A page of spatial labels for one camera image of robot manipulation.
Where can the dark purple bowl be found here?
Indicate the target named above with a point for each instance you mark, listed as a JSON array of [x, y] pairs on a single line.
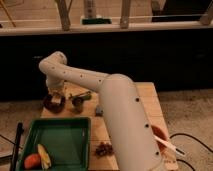
[[52, 106]]

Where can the small dark cup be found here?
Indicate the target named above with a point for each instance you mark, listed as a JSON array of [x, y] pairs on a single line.
[[78, 104]]

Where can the green plastic tray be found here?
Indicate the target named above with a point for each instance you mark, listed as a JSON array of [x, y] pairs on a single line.
[[67, 141]]

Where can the yellow corn cob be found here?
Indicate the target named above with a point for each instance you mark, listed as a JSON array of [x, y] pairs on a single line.
[[45, 159]]

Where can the tan rectangular eraser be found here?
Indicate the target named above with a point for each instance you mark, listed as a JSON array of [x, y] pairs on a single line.
[[56, 98]]

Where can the red orange tomato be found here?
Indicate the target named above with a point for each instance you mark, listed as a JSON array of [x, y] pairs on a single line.
[[32, 161]]

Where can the wooden table leg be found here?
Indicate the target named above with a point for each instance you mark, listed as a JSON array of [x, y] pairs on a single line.
[[64, 15], [125, 13]]

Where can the wooden table leg centre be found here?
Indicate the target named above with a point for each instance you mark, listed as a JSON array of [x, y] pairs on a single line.
[[125, 13]]

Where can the white plastic spoon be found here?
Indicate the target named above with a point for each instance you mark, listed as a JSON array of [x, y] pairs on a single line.
[[170, 146]]

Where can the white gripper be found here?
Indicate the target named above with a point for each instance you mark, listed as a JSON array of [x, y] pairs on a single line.
[[55, 86]]

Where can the black vertical pole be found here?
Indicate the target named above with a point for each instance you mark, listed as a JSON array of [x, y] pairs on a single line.
[[16, 146]]

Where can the dark purple grape bunch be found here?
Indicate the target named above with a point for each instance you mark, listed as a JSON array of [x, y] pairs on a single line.
[[104, 149]]

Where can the small grey block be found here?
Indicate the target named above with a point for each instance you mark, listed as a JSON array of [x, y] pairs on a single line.
[[98, 111]]

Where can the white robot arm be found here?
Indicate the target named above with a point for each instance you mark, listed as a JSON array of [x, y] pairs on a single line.
[[130, 131]]

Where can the red orange bowl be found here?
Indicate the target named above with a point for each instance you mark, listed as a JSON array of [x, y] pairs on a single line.
[[158, 132]]

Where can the green box on ledge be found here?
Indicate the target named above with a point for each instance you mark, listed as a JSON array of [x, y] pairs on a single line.
[[93, 21]]

